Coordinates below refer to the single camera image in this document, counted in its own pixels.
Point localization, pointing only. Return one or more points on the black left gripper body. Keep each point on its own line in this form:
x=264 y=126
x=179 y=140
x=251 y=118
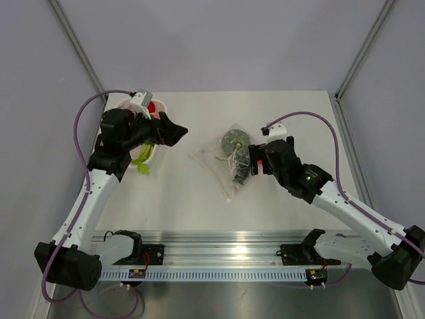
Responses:
x=141 y=132

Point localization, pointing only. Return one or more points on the green netted melon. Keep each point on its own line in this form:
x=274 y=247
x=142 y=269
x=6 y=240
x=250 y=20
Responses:
x=233 y=140

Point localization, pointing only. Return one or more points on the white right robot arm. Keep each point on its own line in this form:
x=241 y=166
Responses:
x=317 y=187

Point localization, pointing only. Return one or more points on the red tomato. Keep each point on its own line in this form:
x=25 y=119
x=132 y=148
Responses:
x=152 y=108

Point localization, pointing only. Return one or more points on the right aluminium side rail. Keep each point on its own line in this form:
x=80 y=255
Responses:
x=358 y=174

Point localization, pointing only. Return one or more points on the clear zip top bag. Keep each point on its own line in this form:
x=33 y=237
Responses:
x=212 y=159

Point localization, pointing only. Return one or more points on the dark grape bunch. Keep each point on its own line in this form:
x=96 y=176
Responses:
x=241 y=168

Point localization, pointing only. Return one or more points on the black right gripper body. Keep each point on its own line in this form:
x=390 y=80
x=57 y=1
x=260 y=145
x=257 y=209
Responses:
x=282 y=178

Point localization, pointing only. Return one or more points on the right aluminium frame post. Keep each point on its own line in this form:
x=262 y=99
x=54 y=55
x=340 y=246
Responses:
x=365 y=47

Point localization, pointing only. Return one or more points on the white slotted cable duct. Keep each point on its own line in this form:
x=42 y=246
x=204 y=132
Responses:
x=204 y=275

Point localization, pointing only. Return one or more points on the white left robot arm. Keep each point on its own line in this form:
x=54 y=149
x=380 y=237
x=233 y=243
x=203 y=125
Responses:
x=104 y=172

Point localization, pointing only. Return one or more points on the aluminium frame post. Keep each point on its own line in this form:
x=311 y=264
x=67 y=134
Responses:
x=365 y=47
x=69 y=32

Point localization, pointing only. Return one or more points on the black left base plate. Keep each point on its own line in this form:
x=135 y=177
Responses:
x=150 y=254

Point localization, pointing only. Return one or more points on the green lettuce leaf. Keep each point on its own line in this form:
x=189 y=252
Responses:
x=141 y=156

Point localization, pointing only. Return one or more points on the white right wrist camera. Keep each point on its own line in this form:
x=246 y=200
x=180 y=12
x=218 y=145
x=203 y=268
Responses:
x=277 y=130

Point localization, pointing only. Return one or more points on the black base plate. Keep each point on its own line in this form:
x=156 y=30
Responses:
x=299 y=255
x=150 y=254

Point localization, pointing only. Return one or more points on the aluminium front rail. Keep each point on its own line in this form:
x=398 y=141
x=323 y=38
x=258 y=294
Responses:
x=216 y=252

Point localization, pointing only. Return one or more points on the left aluminium frame post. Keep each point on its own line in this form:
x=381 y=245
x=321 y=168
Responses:
x=69 y=32

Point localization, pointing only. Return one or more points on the white perforated basket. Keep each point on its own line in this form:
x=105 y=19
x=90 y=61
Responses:
x=161 y=107

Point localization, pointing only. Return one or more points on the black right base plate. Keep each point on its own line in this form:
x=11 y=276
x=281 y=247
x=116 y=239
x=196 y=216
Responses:
x=299 y=255

